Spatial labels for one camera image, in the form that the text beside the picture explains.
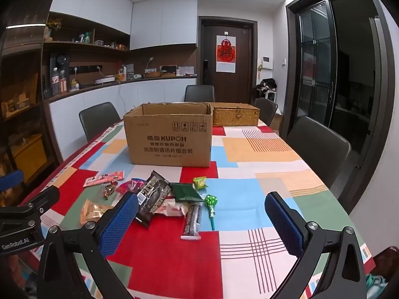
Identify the clear bottle with red label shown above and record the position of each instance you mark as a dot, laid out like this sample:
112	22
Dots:
63	82
55	82

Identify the clear packet of brown sticks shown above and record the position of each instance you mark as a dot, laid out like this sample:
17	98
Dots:
191	221

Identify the dark brown door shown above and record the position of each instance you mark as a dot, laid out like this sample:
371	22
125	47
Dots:
243	68

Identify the green lollipop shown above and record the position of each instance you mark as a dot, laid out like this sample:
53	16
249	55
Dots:
210	200

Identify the dark glass sliding door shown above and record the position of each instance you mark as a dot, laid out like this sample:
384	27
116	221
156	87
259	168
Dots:
314	68

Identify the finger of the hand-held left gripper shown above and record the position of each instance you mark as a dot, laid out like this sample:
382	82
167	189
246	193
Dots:
12	179
40	197

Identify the orange transparent snack packet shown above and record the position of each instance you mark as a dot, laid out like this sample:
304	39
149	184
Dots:
92	210

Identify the black snack packet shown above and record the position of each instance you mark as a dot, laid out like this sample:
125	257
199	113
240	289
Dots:
152	193

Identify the white wall cabinets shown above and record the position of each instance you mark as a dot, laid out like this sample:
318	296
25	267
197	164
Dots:
156	21

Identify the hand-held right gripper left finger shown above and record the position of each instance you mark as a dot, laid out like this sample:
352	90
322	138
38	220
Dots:
120	224

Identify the white base cabinets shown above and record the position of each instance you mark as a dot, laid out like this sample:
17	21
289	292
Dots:
93	99

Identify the pile of dark clothes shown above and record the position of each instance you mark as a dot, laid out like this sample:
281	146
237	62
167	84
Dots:
267	84

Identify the woven bowl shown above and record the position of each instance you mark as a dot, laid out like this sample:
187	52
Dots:
153	74

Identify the woven straw basket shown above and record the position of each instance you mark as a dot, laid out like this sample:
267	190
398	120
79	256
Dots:
237	116

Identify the yellow storage bin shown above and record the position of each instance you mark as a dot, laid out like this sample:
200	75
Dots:
28	155

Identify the magenta snack packet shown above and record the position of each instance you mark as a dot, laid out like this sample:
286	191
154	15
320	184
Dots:
131	186

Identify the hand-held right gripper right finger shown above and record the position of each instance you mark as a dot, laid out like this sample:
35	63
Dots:
282	224

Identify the dark grey dining chair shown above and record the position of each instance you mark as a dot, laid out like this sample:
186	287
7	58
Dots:
199	93
318	149
99	118
266	109

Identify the black countertop appliance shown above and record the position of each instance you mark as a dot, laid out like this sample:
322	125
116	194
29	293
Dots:
59	62

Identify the white stool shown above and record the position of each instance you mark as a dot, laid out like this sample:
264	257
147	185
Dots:
269	96

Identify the brown cardboard box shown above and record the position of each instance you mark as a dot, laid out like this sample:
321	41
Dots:
168	143

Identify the dark green snack packet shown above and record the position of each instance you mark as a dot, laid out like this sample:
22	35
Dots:
184	191

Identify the pale pink snack packet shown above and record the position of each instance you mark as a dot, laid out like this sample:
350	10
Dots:
173	208

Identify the white intercom panel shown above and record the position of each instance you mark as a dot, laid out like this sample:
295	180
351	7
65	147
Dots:
266	62

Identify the red wall calendar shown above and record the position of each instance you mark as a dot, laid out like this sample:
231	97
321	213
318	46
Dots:
226	53

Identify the white tray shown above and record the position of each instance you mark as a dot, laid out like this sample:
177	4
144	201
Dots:
105	80

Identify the yellow flowers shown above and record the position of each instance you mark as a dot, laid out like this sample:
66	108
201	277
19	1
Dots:
53	23

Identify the yellow-green candy packet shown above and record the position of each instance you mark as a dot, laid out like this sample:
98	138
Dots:
200	183

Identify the small red wrapped candy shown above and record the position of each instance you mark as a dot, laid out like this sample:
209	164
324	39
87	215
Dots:
109	190

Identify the wooden wall shelf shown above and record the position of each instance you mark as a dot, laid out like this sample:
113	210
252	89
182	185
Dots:
78	45

